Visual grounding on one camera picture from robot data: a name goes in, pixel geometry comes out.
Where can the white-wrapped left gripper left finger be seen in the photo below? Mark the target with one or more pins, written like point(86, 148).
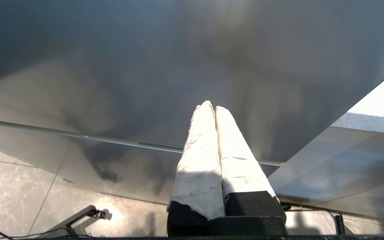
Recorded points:
point(198, 166)

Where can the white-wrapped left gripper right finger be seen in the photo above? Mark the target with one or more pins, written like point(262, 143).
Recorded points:
point(238, 166)

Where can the grey base cabinet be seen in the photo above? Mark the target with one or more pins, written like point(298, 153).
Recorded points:
point(345, 166)

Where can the grey refrigerator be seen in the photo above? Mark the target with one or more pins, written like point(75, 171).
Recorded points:
point(145, 66)

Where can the grey metal stand leg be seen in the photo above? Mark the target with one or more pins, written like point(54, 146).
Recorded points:
point(75, 218)

